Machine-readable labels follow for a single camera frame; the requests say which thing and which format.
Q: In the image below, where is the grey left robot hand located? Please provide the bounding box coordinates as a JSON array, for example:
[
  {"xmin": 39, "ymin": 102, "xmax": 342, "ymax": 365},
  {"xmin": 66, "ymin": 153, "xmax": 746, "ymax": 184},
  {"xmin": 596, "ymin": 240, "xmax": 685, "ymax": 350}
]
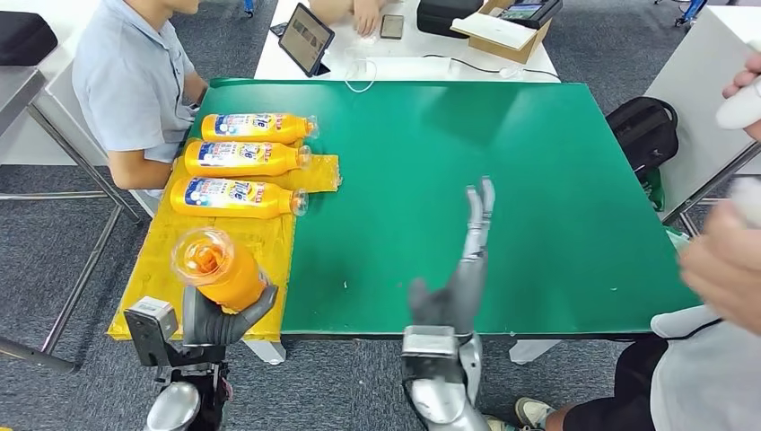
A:
[{"xmin": 180, "ymin": 284, "xmax": 279, "ymax": 348}]

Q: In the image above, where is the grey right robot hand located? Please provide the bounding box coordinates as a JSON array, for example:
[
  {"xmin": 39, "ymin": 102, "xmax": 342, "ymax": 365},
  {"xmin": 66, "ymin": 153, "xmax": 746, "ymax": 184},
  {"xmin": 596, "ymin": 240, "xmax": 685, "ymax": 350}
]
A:
[{"xmin": 407, "ymin": 176, "xmax": 496, "ymax": 336}]

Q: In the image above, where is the orange detergent bottle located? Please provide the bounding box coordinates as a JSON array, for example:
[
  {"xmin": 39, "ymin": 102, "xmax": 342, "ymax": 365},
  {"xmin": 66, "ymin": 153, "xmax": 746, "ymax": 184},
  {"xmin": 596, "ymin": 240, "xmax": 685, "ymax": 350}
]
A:
[
  {"xmin": 200, "ymin": 112, "xmax": 320, "ymax": 145},
  {"xmin": 183, "ymin": 140, "xmax": 312, "ymax": 179},
  {"xmin": 169, "ymin": 176, "xmax": 309, "ymax": 220},
  {"xmin": 171, "ymin": 227, "xmax": 270, "ymax": 313}
]

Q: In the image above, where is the white table foot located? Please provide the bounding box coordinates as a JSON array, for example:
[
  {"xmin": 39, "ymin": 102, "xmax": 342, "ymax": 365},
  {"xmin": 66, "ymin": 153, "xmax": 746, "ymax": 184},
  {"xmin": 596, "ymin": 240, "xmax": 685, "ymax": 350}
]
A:
[
  {"xmin": 244, "ymin": 340, "xmax": 287, "ymax": 365},
  {"xmin": 509, "ymin": 340, "xmax": 561, "ymax": 365}
]

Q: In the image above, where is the yellow taped cardboard sheet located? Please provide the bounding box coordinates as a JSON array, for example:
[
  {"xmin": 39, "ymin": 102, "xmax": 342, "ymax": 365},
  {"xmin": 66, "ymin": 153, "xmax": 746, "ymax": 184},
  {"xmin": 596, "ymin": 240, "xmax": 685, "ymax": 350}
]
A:
[{"xmin": 108, "ymin": 137, "xmax": 342, "ymax": 342}]

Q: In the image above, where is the green table mat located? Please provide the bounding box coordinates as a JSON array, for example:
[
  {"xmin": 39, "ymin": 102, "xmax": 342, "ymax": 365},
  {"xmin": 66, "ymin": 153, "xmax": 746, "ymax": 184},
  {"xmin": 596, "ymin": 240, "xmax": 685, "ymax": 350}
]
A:
[{"xmin": 188, "ymin": 78, "xmax": 703, "ymax": 338}]

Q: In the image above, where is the green bag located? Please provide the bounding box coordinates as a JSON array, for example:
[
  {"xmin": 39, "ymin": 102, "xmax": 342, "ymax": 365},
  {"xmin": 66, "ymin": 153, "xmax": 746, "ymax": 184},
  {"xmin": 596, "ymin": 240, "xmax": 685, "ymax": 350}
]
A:
[{"xmin": 641, "ymin": 168, "xmax": 667, "ymax": 212}]

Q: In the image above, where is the clear plastic bag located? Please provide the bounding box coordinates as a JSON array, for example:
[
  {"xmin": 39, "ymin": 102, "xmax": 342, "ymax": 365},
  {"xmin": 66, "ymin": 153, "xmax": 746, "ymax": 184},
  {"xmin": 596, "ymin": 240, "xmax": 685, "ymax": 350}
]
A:
[{"xmin": 665, "ymin": 227, "xmax": 694, "ymax": 257}]

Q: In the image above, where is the seated person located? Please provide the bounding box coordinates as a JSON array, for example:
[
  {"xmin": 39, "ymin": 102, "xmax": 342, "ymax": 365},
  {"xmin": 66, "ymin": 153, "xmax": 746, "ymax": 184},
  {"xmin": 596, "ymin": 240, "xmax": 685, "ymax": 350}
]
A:
[{"xmin": 72, "ymin": 0, "xmax": 209, "ymax": 191}]

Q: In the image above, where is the black backpack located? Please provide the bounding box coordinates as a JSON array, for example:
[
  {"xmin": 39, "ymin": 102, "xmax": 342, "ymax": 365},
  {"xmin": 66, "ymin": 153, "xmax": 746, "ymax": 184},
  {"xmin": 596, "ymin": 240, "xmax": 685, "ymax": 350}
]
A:
[{"xmin": 606, "ymin": 96, "xmax": 681, "ymax": 179}]

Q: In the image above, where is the brown cardboard box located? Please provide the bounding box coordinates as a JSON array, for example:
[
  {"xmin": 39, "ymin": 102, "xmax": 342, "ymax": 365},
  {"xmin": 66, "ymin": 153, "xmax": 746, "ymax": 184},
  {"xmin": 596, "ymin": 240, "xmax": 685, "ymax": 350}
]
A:
[{"xmin": 468, "ymin": 0, "xmax": 554, "ymax": 65}]

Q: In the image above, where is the white office table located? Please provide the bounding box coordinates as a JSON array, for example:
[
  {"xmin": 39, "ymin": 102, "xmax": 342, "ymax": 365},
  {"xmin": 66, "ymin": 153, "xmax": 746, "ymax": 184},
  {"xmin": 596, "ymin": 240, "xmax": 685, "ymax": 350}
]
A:
[{"xmin": 254, "ymin": 0, "xmax": 561, "ymax": 83}]

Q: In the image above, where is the white table with metal legs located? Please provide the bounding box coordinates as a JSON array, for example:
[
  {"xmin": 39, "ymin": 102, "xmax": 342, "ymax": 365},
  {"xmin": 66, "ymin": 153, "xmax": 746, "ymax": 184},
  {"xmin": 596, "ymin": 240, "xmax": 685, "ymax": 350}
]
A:
[{"xmin": 0, "ymin": 0, "xmax": 159, "ymax": 374}]

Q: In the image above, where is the operator person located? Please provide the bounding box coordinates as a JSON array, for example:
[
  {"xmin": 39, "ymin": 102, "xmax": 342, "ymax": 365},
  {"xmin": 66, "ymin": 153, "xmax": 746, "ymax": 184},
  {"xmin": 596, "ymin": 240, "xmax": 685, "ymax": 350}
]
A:
[{"xmin": 484, "ymin": 50, "xmax": 761, "ymax": 431}]

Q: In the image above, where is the white booklet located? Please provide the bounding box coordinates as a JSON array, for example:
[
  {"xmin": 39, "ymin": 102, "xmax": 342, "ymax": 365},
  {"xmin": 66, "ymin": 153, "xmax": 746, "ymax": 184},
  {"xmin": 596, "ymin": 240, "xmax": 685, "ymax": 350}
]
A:
[{"xmin": 450, "ymin": 12, "xmax": 539, "ymax": 52}]

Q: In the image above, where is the dark smartphone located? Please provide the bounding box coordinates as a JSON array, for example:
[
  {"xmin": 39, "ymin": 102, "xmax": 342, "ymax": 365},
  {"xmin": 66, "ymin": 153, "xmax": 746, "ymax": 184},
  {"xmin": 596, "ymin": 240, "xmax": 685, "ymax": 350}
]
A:
[{"xmin": 380, "ymin": 13, "xmax": 406, "ymax": 40}]

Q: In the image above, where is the black zip case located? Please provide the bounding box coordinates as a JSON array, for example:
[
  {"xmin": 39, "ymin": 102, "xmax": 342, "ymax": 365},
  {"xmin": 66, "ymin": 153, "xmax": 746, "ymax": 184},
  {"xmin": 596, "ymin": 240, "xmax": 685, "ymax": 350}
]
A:
[{"xmin": 416, "ymin": 0, "xmax": 485, "ymax": 40}]

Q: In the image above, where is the grey table with metal legs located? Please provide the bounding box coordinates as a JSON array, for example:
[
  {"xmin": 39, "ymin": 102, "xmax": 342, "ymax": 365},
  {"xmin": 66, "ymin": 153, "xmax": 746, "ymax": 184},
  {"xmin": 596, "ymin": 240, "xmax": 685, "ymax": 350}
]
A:
[{"xmin": 644, "ymin": 5, "xmax": 761, "ymax": 239}]

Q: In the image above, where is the black handheld terminal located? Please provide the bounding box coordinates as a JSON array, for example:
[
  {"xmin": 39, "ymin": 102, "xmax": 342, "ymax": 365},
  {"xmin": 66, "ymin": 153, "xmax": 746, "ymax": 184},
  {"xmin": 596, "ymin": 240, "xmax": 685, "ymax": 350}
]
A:
[{"xmin": 498, "ymin": 0, "xmax": 564, "ymax": 30}]

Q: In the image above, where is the person at office table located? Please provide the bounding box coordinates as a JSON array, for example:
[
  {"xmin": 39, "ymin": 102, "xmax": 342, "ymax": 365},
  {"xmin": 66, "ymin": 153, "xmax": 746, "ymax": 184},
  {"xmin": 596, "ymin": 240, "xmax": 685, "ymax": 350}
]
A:
[{"xmin": 309, "ymin": 0, "xmax": 390, "ymax": 38}]

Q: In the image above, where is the black tablet on stand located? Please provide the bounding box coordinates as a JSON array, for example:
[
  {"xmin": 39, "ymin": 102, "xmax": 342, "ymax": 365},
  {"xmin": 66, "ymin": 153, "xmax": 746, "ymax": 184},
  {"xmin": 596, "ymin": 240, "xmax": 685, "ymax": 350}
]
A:
[{"xmin": 278, "ymin": 2, "xmax": 337, "ymax": 78}]

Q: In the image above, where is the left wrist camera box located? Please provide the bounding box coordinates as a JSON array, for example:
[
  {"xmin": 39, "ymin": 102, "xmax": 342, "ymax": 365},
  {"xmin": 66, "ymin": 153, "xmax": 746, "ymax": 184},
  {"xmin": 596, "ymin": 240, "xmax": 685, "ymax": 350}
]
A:
[{"xmin": 123, "ymin": 296, "xmax": 179, "ymax": 367}]

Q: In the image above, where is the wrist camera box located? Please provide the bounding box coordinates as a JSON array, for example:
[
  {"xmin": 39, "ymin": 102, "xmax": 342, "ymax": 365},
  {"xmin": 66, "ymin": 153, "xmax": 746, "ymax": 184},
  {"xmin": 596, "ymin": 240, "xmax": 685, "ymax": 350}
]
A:
[
  {"xmin": 123, "ymin": 296, "xmax": 179, "ymax": 367},
  {"xmin": 401, "ymin": 325, "xmax": 466, "ymax": 382}
]

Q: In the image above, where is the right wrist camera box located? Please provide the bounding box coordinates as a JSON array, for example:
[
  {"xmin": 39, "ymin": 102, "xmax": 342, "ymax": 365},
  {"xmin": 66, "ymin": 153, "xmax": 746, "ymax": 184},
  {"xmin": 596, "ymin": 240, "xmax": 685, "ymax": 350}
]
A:
[{"xmin": 401, "ymin": 325, "xmax": 466, "ymax": 382}]

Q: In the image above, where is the white looped cable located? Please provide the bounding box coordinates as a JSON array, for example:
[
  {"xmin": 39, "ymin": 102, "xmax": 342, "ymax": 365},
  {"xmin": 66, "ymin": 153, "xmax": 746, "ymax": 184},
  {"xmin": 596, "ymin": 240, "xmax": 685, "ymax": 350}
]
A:
[{"xmin": 343, "ymin": 47, "xmax": 379, "ymax": 94}]

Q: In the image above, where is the black cable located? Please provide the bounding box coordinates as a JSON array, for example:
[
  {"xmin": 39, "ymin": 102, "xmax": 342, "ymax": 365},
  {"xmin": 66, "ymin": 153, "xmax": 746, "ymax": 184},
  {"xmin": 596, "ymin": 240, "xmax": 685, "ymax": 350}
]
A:
[{"xmin": 423, "ymin": 54, "xmax": 561, "ymax": 80}]

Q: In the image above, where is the blue metal frame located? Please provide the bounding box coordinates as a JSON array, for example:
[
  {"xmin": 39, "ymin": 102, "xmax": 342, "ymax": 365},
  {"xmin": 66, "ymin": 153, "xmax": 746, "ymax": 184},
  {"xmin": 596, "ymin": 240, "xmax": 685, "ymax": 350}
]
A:
[{"xmin": 656, "ymin": 0, "xmax": 712, "ymax": 28}]

